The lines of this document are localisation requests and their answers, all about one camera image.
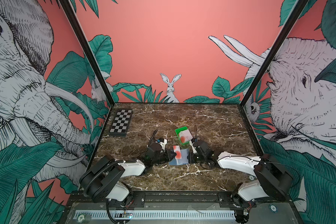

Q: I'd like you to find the blue card holder wallet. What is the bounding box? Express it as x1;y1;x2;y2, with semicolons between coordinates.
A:
169;149;189;166

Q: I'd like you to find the white red credit card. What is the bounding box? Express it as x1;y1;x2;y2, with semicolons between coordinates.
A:
173;146;182;160

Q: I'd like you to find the green card tray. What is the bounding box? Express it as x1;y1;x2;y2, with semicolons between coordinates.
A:
175;127;193;145

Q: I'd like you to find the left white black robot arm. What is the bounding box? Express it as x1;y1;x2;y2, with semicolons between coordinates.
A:
79;143;177;203

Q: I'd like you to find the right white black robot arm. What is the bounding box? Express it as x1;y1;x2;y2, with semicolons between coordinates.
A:
189;138;293;202

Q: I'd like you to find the stack of cards in tray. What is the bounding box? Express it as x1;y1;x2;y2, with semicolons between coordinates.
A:
178;129;193;144

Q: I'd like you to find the black white checkerboard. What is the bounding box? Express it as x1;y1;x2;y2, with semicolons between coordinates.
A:
108;108;133;137

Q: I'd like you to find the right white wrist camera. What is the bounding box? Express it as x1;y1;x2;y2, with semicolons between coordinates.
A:
189;139;197;154

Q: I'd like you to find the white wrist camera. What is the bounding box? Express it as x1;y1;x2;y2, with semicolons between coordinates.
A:
158;138;168;152
189;139;197;154

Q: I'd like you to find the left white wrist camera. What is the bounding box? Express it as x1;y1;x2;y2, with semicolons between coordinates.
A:
158;138;168;152

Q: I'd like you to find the black front mounting rail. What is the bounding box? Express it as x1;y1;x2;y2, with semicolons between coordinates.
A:
69;191;292;208

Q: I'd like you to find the white slotted cable duct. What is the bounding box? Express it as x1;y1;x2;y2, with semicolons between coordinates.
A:
73;210;236;222

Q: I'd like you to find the left black frame post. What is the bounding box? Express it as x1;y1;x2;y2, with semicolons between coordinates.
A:
59;0;115;106

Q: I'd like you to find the black frame post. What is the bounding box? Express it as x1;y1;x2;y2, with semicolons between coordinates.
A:
240;0;308;107
59;0;115;106

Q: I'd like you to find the right black frame post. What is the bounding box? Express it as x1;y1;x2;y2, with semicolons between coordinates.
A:
240;0;308;107

